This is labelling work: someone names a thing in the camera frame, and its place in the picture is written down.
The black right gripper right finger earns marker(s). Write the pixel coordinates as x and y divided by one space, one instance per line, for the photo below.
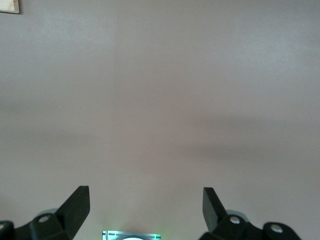
212 212

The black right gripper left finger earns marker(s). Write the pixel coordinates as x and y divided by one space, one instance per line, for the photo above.
72 212

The wooden cutting board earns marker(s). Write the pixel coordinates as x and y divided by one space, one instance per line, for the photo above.
8 5

